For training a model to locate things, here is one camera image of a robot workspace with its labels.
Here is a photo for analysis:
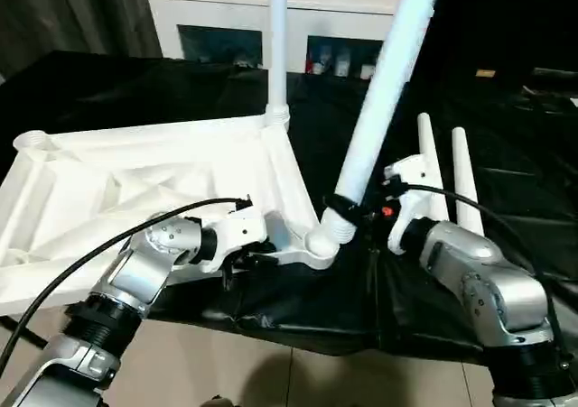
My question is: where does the white plastic table top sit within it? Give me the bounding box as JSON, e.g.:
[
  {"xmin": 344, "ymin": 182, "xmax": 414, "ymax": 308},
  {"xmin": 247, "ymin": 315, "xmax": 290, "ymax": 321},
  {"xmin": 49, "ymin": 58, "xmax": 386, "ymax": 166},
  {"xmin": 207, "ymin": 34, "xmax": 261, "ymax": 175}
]
[{"xmin": 0, "ymin": 108, "xmax": 359, "ymax": 317}]

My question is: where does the white plastic table leg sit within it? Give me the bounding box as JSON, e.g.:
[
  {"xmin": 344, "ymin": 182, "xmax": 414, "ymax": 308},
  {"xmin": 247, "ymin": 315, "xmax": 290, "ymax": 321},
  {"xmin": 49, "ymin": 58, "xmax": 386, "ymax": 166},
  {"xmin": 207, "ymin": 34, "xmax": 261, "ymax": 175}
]
[
  {"xmin": 306, "ymin": 0, "xmax": 449, "ymax": 258},
  {"xmin": 451, "ymin": 126, "xmax": 488, "ymax": 240},
  {"xmin": 417, "ymin": 113, "xmax": 452, "ymax": 224},
  {"xmin": 265, "ymin": 0, "xmax": 291, "ymax": 132}
]

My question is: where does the black mat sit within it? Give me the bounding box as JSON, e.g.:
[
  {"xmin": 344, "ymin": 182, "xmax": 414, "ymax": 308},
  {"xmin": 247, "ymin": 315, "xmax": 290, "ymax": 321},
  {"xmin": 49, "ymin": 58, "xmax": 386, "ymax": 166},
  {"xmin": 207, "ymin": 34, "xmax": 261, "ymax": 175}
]
[{"xmin": 0, "ymin": 50, "xmax": 578, "ymax": 368}]

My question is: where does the black stand leg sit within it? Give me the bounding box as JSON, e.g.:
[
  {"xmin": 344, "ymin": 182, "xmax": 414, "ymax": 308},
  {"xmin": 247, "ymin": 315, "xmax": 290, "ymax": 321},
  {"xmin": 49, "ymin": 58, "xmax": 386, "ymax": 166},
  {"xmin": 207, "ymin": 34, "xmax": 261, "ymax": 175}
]
[{"xmin": 0, "ymin": 315, "xmax": 50, "ymax": 350}]

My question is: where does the white cabinet with glass doors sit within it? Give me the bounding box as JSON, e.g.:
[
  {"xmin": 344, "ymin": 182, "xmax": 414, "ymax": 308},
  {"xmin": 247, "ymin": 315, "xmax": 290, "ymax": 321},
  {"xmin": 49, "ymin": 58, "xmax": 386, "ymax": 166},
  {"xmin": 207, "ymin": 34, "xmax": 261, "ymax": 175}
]
[{"xmin": 146, "ymin": 0, "xmax": 435, "ymax": 77}]

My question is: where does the black cabinet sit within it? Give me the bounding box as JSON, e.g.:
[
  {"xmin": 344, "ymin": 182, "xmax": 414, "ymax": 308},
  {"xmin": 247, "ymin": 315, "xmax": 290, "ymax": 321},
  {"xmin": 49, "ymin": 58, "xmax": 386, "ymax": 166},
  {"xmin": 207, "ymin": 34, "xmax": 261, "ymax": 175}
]
[{"xmin": 415, "ymin": 0, "xmax": 578, "ymax": 84}]

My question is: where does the grey curtain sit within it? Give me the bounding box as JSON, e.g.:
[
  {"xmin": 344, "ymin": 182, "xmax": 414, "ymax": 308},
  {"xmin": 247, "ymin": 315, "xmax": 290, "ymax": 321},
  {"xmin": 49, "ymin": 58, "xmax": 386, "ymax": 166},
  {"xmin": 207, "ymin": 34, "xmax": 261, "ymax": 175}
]
[{"xmin": 0, "ymin": 0, "xmax": 164, "ymax": 77}]

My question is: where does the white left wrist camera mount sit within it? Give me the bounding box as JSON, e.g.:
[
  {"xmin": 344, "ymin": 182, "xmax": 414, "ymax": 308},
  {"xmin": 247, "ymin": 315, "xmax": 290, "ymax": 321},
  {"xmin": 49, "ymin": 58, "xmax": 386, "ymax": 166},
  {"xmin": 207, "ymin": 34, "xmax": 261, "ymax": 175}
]
[{"xmin": 200, "ymin": 208, "xmax": 268, "ymax": 276}]

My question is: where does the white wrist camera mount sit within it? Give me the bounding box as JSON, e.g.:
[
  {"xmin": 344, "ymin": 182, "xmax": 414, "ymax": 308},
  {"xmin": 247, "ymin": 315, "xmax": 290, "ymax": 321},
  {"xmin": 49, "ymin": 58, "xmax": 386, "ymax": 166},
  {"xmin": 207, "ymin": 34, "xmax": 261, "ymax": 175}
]
[
  {"xmin": 382, "ymin": 153, "xmax": 435, "ymax": 255},
  {"xmin": 200, "ymin": 208, "xmax": 268, "ymax": 276}
]

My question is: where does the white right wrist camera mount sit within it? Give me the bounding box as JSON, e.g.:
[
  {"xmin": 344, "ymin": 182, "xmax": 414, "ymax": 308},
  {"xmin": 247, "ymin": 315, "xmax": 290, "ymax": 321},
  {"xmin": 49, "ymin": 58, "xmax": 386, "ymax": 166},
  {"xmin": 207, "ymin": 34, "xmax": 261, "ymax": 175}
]
[{"xmin": 382, "ymin": 153, "xmax": 435, "ymax": 255}]

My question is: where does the black left wrist camera cable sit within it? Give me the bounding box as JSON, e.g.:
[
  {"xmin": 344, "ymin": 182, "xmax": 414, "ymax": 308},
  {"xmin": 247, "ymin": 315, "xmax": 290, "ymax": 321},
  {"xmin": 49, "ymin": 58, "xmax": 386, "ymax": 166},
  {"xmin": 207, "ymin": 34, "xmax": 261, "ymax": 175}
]
[{"xmin": 0, "ymin": 193, "xmax": 253, "ymax": 373}]

